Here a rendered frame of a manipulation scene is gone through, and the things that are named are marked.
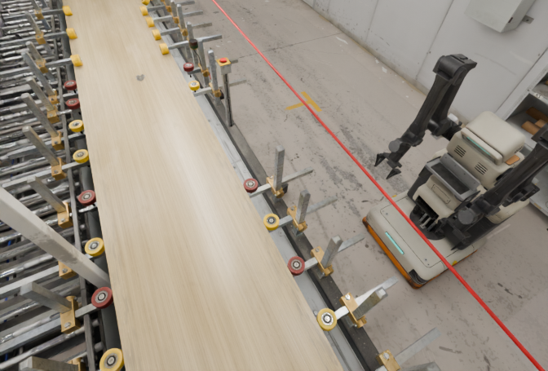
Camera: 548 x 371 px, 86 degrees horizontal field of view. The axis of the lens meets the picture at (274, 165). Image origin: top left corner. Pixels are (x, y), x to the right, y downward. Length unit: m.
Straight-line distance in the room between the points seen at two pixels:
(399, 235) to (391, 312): 0.54
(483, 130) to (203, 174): 1.38
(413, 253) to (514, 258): 1.01
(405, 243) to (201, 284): 1.50
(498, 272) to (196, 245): 2.33
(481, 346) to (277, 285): 1.67
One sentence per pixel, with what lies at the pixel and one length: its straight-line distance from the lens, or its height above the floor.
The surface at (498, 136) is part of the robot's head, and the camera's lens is 1.59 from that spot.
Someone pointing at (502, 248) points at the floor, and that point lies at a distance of 3.11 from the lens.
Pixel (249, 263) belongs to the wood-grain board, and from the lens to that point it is 1.40.
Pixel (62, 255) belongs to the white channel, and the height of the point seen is 1.14.
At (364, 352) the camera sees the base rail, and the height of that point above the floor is 0.70.
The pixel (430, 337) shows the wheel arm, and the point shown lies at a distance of 1.55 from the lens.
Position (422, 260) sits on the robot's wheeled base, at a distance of 2.35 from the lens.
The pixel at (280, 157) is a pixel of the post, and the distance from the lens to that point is 1.45.
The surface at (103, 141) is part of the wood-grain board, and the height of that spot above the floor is 0.90.
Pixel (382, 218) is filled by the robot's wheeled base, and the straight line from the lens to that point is 2.39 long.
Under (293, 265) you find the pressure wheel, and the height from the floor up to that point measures 0.90.
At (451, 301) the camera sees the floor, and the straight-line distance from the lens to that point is 2.67.
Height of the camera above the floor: 2.22
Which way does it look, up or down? 51 degrees down
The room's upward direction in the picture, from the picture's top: 3 degrees clockwise
